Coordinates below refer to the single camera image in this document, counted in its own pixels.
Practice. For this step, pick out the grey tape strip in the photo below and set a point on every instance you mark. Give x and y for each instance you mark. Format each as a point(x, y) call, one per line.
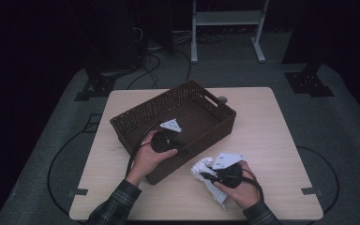
point(312, 191)
point(78, 192)

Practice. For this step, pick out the black tape square outline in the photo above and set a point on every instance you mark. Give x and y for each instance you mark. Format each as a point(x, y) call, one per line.
point(85, 125)

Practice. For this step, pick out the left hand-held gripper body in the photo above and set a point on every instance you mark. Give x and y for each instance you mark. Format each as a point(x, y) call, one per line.
point(162, 142)

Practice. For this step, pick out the person's right hand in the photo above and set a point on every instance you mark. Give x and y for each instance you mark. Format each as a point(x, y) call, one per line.
point(243, 195)

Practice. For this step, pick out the white metal stand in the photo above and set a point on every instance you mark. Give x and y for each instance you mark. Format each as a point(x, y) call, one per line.
point(228, 18)

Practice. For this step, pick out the brown wicker basket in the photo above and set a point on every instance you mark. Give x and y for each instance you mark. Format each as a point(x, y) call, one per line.
point(197, 118)

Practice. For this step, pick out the white waffle cloth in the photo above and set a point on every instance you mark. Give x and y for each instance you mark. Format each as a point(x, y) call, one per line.
point(200, 167)

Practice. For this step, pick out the dark floor equipment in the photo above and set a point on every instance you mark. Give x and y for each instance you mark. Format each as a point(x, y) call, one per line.
point(122, 37)

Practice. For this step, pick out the person's left hand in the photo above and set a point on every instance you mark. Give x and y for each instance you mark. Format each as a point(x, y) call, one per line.
point(143, 162)

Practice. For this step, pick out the black stand base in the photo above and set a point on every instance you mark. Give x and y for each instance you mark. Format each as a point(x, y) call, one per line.
point(307, 82)
point(98, 86)

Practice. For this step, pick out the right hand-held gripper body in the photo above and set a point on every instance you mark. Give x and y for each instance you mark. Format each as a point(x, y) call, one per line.
point(231, 178)

